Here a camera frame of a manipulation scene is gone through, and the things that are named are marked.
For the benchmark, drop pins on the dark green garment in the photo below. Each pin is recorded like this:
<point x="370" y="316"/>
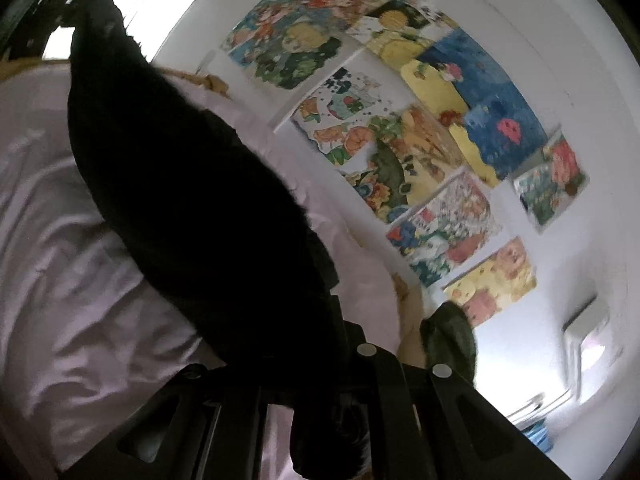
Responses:
<point x="450" y="335"/>

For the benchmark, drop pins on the wooden bed frame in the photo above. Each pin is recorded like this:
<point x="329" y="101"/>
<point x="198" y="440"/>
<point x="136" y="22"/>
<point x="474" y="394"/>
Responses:
<point x="412" y="325"/>

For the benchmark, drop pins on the white air conditioner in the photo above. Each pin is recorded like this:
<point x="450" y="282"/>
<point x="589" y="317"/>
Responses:
<point x="585" y="345"/>

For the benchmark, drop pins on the black padded jacket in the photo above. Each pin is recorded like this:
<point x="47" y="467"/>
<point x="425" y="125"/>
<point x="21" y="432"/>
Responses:
<point x="200" y="210"/>

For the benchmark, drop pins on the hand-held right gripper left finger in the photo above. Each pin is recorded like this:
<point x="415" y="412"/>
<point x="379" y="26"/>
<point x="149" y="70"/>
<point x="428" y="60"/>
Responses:
<point x="235" y="410"/>

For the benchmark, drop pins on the pink bed cover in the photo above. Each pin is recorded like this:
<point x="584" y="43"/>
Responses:
<point x="75" y="260"/>

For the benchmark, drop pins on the group of colourful wall drawings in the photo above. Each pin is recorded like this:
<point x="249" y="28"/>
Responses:
<point x="400" y="160"/>

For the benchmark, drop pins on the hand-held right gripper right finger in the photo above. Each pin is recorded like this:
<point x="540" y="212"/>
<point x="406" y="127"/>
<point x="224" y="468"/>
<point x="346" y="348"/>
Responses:
<point x="387" y="390"/>

